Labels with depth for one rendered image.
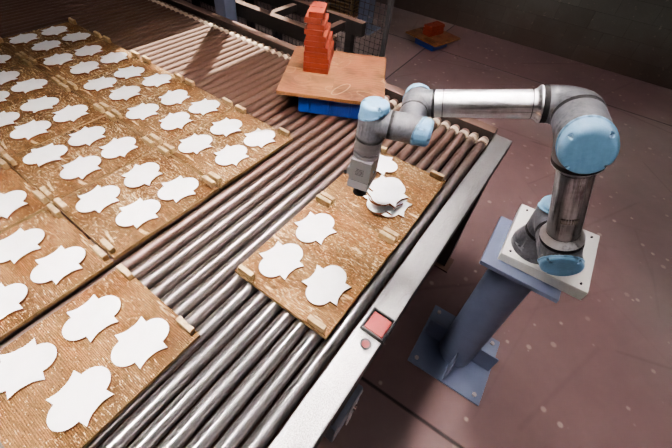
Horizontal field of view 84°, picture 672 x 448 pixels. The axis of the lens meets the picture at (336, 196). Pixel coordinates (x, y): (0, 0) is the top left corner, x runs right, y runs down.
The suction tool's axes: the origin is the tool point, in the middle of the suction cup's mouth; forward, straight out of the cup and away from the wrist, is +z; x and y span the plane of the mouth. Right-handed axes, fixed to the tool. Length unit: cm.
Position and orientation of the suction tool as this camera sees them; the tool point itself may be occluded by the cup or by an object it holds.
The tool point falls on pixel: (359, 191)
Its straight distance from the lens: 116.4
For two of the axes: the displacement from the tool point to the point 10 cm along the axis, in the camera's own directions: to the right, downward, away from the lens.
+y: -3.9, 6.3, -6.7
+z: -0.8, 7.0, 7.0
